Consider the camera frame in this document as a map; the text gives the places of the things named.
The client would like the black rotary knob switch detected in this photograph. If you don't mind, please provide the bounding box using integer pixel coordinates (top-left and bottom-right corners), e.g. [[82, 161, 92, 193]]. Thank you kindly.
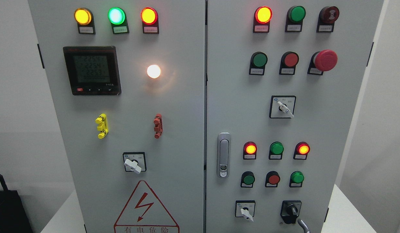
[[280, 200, 302, 224]]

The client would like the red terminal connector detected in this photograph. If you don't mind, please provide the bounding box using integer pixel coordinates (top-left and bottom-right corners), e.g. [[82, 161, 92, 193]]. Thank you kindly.
[[153, 113, 163, 139]]

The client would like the grey electrical control cabinet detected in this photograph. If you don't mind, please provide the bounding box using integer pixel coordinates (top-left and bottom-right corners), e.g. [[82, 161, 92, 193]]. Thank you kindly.
[[28, 0, 383, 233]]

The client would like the lit red indicator lower left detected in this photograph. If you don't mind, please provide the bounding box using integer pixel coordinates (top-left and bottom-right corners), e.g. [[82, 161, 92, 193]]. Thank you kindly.
[[243, 141, 257, 160]]

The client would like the lit red indicator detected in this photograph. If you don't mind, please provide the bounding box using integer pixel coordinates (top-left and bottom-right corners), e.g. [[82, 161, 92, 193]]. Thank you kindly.
[[253, 6, 272, 33], [243, 141, 257, 160]]

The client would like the white glowing lamp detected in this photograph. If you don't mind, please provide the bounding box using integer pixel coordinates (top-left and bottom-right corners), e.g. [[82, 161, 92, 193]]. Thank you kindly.
[[146, 64, 161, 79]]

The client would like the green push button lower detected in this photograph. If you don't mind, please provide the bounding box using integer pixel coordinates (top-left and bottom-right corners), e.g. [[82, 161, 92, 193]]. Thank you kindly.
[[240, 171, 256, 188]]

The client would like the green push button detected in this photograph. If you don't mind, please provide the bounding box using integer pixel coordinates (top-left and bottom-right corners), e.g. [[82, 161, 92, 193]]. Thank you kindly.
[[240, 171, 256, 188], [249, 51, 268, 76]]

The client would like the green push button upper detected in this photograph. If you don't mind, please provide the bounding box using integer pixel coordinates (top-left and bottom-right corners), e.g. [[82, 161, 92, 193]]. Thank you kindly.
[[249, 51, 268, 76]]

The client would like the green indicator lower middle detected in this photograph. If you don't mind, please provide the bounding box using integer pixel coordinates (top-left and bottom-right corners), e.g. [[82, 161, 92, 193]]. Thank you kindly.
[[268, 141, 284, 160]]

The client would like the red push button lower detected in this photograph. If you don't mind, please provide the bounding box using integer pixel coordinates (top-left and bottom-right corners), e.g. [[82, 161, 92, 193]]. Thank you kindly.
[[265, 171, 280, 188]]

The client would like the red push button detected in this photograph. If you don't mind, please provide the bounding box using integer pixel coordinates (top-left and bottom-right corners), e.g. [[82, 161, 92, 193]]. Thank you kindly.
[[265, 171, 280, 188], [279, 51, 299, 75]]

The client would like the yellow terminal connector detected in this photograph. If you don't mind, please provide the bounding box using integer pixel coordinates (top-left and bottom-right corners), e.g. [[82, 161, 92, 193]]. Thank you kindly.
[[95, 113, 109, 139]]

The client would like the red push button upper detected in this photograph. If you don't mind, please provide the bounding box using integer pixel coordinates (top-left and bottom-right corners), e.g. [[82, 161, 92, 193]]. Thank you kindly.
[[279, 51, 299, 75]]

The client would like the red indicator lower right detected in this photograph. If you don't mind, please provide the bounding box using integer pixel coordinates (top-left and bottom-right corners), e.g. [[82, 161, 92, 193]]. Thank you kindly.
[[293, 142, 310, 160]]

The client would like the red high voltage warning sticker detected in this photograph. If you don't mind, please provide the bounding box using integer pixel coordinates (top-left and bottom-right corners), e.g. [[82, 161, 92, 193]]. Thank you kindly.
[[113, 180, 180, 233]]

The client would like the red-rimmed orange indicator light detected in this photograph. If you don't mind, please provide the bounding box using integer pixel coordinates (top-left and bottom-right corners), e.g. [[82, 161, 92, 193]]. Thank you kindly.
[[140, 7, 160, 34]]

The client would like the green illuminated button lower right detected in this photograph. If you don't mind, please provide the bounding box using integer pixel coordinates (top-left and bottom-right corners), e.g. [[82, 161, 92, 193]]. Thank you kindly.
[[289, 171, 305, 188]]

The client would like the black digital power meter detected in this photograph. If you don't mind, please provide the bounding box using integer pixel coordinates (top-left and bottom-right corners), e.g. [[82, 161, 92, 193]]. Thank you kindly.
[[63, 46, 121, 96]]

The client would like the lit red indicator top right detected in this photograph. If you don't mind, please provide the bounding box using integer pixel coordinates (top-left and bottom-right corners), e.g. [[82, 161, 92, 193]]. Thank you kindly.
[[253, 6, 272, 33]]

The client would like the lit green indicator light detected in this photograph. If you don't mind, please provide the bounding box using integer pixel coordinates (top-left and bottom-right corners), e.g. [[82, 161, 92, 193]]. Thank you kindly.
[[108, 7, 129, 34]]

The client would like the red emergency stop button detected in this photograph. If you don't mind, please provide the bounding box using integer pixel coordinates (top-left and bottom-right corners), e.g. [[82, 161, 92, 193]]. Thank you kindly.
[[307, 49, 339, 75]]

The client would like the green indicator top right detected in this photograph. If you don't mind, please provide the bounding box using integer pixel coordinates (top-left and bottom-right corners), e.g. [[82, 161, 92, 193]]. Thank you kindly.
[[285, 6, 306, 32]]

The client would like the yellow indicator light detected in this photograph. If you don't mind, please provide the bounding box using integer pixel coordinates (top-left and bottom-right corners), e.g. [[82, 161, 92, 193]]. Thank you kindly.
[[74, 8, 95, 34]]

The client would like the dark red buzzer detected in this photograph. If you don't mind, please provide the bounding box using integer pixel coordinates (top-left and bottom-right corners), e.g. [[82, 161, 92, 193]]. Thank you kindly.
[[317, 6, 339, 33]]

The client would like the black device with antenna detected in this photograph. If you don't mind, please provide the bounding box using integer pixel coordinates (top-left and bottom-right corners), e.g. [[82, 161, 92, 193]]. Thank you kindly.
[[0, 174, 33, 233]]

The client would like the silver door lock handle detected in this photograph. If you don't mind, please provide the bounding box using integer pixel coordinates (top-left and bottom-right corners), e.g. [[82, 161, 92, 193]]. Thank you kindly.
[[217, 132, 231, 178]]

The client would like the white selector switch left door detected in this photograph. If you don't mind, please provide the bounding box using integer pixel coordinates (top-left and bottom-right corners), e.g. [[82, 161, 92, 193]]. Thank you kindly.
[[122, 152, 147, 174]]

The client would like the white selector switch upper right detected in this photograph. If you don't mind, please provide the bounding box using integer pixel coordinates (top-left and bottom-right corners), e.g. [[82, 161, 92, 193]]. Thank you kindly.
[[269, 95, 296, 118]]

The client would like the white selector switch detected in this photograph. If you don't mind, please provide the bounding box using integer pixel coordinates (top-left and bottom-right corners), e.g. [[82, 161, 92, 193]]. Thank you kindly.
[[269, 95, 296, 118], [235, 200, 256, 222]]

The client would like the white selector switch bottom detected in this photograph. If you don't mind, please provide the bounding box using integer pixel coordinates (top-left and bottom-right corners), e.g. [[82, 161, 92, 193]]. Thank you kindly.
[[235, 200, 256, 222]]

